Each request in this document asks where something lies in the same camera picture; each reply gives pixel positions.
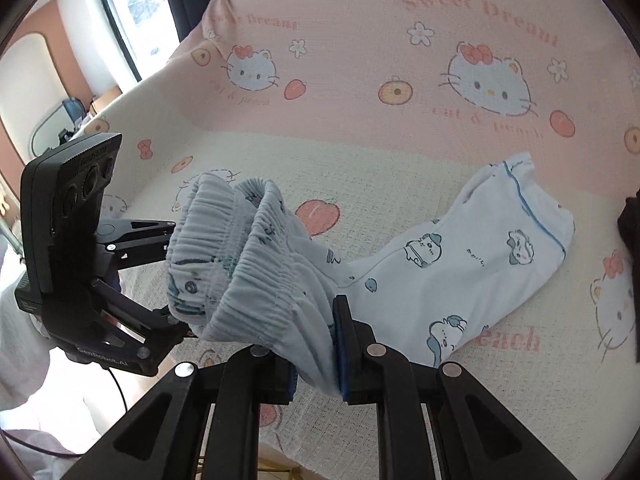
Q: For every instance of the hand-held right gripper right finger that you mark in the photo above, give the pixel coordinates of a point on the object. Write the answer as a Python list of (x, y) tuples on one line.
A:
[(341, 355)]

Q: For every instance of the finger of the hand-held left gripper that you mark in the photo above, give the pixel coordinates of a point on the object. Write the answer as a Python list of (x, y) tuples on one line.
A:
[(140, 227), (145, 320)]

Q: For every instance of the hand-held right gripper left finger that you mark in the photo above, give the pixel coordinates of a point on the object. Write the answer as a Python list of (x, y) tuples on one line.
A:
[(272, 385)]

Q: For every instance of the light blue printed pants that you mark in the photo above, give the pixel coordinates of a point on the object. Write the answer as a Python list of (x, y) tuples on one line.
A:
[(450, 270)]

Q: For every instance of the person's white clothing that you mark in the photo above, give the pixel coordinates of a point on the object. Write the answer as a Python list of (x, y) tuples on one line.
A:
[(25, 360)]

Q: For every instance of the window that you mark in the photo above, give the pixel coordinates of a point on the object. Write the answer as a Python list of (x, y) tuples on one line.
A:
[(135, 10)]

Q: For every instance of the pink and cream cat blanket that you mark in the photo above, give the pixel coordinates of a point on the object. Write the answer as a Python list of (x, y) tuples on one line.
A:
[(400, 135)]

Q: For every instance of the black folded garment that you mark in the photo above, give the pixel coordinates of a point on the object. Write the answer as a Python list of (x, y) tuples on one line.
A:
[(631, 240)]

